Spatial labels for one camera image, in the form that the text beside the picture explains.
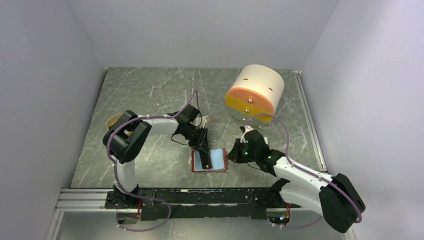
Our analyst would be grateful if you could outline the aluminium frame rail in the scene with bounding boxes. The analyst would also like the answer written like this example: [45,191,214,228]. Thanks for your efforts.
[52,188,345,213]

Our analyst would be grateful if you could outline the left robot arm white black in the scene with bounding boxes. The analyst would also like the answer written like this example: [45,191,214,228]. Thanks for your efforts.
[102,104,213,208]

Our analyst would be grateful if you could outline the cream cylindrical drawer box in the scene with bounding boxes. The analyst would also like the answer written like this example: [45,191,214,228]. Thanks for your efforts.
[225,64,285,127]

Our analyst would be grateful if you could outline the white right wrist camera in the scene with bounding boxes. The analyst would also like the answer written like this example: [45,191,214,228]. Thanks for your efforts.
[240,125,254,143]

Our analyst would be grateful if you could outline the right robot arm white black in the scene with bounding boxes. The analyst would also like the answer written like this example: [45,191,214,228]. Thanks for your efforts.
[227,127,366,233]

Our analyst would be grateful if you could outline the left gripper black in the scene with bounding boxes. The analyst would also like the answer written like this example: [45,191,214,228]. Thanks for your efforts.
[183,124,211,156]

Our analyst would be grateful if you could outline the black VIP credit card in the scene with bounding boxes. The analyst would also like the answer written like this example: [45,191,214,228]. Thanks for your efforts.
[199,151,213,170]

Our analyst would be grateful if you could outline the gold metal card tray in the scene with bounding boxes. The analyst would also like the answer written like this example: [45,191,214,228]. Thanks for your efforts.
[104,111,136,139]

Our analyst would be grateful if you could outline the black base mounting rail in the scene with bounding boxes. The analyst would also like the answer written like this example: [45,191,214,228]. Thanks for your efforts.
[104,187,289,221]

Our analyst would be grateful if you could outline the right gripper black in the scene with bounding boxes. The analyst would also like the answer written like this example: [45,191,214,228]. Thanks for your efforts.
[226,138,259,163]

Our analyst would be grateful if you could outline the red leather card holder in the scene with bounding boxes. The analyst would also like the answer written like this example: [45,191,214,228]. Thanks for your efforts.
[191,148,228,173]

